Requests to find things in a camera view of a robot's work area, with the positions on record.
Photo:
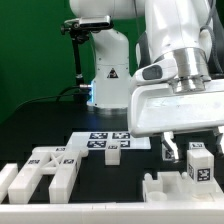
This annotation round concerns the left white tag cube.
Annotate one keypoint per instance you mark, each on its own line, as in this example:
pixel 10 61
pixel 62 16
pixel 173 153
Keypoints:
pixel 167 153

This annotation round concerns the right white tag cube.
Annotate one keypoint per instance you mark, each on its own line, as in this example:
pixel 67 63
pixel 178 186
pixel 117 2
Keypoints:
pixel 196 145

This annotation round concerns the white tag cube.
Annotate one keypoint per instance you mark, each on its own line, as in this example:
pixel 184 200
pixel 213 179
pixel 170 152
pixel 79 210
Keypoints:
pixel 196 145
pixel 167 153

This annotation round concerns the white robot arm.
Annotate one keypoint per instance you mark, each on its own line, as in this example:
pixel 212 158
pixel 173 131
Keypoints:
pixel 173 90

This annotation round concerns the white U-shaped fence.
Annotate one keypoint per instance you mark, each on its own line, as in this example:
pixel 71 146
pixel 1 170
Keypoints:
pixel 170 212

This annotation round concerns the white chair seat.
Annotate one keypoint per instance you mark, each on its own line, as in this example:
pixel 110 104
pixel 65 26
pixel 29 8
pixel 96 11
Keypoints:
pixel 173 186

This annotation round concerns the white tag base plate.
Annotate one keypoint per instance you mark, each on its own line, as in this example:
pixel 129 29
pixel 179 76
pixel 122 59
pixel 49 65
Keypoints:
pixel 99 140

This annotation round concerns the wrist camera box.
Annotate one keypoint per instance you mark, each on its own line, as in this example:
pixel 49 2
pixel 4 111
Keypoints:
pixel 155 73

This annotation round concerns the rear camera on stand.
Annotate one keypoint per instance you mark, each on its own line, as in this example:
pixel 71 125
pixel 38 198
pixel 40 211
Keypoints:
pixel 79 30

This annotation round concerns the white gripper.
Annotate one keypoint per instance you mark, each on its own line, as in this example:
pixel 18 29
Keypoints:
pixel 155 109

